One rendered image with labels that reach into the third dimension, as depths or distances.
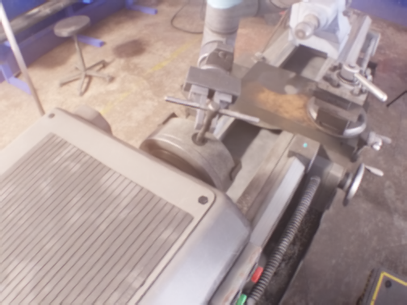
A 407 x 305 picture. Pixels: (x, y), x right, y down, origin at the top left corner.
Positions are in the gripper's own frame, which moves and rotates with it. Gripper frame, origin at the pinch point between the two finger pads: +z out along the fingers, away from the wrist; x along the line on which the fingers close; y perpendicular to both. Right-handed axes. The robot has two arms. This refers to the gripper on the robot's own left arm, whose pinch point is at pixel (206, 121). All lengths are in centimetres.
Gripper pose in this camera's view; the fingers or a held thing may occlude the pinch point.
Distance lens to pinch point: 71.3
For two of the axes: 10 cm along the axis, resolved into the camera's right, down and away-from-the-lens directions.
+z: -1.3, 8.5, -5.0
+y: -2.6, 4.6, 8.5
